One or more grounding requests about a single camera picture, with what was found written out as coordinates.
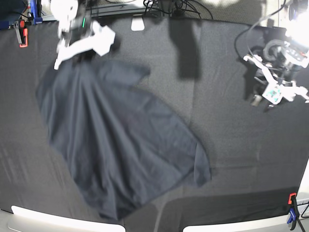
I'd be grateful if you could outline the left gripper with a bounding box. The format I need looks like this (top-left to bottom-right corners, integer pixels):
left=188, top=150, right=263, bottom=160
left=243, top=40, right=309, bottom=113

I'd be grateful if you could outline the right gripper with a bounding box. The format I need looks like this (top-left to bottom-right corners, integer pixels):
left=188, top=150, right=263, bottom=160
left=54, top=18, right=115, bottom=70

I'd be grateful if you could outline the dark grey t-shirt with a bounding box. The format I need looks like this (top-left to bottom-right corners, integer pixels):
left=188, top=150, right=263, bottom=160
left=36, top=60, right=211, bottom=220

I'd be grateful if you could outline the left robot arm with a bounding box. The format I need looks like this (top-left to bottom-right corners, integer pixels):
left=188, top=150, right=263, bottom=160
left=243, top=0, right=309, bottom=109

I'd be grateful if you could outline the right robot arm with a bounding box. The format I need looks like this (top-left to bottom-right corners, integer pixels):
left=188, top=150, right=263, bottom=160
left=50, top=0, right=115, bottom=70

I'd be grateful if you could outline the blue clamp top left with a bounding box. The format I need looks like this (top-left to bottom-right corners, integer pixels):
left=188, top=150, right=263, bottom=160
left=27, top=0, right=43, bottom=25

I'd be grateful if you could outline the orange clamp far left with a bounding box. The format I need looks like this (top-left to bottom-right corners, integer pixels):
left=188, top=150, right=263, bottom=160
left=14, top=19, right=28, bottom=48

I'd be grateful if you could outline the black table cloth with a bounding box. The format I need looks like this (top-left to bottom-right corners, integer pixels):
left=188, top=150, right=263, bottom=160
left=0, top=17, right=309, bottom=232

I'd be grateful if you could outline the orange blue clamp near right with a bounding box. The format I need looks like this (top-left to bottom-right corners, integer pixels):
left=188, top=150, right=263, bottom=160
left=287, top=192, right=305, bottom=232

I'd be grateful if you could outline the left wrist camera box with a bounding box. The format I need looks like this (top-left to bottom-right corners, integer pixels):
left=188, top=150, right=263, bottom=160
left=262, top=84, right=282, bottom=105

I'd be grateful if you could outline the black cable bundle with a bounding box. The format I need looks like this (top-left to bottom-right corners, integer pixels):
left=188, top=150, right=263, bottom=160
left=142, top=0, right=214, bottom=20

